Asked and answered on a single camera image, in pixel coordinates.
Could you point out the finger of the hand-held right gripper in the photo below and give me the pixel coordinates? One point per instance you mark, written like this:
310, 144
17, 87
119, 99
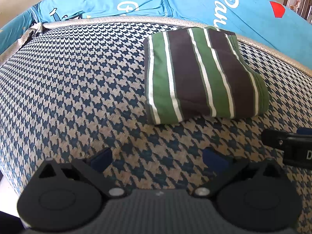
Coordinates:
274, 139
304, 131

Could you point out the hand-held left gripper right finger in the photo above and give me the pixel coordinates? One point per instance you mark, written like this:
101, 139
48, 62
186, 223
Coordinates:
214, 159

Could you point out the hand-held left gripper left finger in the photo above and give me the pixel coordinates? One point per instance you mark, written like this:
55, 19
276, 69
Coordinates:
101, 159

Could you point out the blue printed sheet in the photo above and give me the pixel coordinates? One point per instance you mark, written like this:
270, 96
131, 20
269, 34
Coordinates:
195, 2

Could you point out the green brown striped shirt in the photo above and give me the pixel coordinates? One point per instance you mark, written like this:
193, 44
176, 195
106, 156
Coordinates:
195, 78

